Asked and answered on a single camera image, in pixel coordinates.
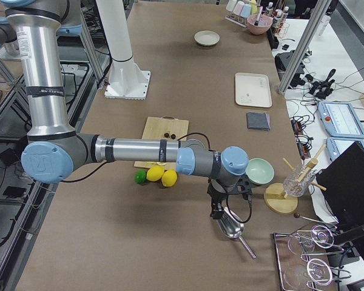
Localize bottle rack with bottles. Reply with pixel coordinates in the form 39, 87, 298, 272
261, 1, 289, 39

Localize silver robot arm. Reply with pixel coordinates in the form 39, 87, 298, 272
0, 16, 19, 55
4, 1, 252, 219

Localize blue teach pendant lower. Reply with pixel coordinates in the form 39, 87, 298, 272
326, 137, 364, 162

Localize wooden cup stand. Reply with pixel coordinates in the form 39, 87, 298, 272
264, 144, 328, 215

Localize green lime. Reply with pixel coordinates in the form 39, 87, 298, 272
134, 169, 147, 184

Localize white cup rack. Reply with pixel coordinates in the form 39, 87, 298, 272
225, 0, 259, 27

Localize white pedestal column base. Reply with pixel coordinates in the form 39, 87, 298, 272
96, 1, 151, 100

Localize aluminium frame post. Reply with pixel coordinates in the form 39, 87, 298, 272
278, 0, 331, 96

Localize cream round plate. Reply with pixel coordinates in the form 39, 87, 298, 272
194, 30, 220, 47

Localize black monitor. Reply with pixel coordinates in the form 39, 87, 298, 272
316, 142, 364, 226

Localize clear glass cup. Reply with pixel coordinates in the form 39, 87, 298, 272
283, 164, 315, 197

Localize black wire glass rack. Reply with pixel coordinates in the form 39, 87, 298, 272
272, 224, 352, 290

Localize metal scoop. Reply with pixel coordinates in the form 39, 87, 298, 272
217, 207, 257, 259

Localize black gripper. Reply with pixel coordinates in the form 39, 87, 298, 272
207, 174, 252, 220

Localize grey folded cloth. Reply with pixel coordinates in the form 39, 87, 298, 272
246, 112, 271, 131

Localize blue teach pendant upper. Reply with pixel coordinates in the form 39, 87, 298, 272
317, 101, 364, 139

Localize cream rectangular tray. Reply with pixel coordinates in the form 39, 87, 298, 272
235, 73, 272, 108

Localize mint green bowl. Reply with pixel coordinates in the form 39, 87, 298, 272
246, 158, 274, 185

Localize wooden cutting board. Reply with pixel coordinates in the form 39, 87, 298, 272
133, 116, 189, 170

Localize yellow lemon outer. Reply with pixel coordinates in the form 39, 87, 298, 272
161, 169, 178, 187

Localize blue teach pendant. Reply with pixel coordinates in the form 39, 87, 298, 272
326, 137, 364, 162
317, 101, 364, 139

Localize pink bowl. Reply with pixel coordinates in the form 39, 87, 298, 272
247, 14, 272, 35

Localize yellow lemon near lime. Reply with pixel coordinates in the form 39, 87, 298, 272
146, 165, 164, 182

